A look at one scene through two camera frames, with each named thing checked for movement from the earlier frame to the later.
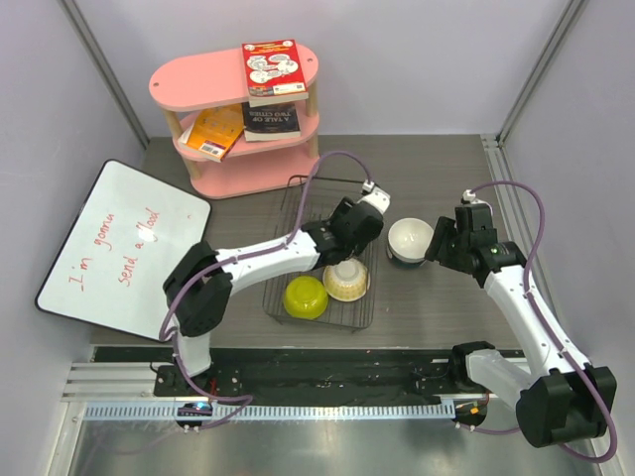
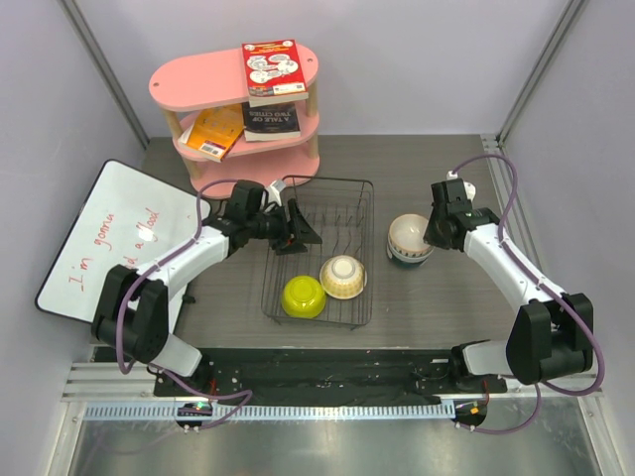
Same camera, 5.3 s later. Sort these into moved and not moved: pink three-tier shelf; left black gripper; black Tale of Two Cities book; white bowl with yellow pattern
Moved: left black gripper
Not moved: pink three-tier shelf; white bowl with yellow pattern; black Tale of Two Cities book
